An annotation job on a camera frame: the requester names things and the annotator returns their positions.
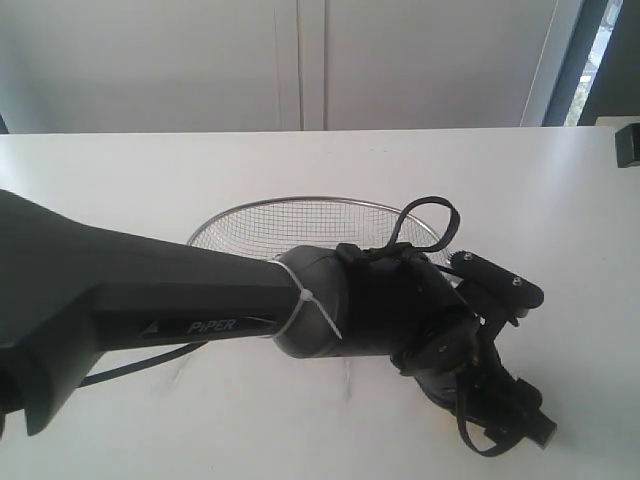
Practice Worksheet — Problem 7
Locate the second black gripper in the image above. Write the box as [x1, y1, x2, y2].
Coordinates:
[454, 341, 557, 448]

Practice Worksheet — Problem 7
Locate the second dark Piper robot arm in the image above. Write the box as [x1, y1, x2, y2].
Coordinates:
[1, 128, 639, 457]

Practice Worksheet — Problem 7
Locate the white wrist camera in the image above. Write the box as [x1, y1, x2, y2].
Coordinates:
[449, 250, 544, 327]

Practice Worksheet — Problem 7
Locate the steel wire mesh basket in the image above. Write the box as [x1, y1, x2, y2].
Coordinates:
[187, 195, 454, 351]

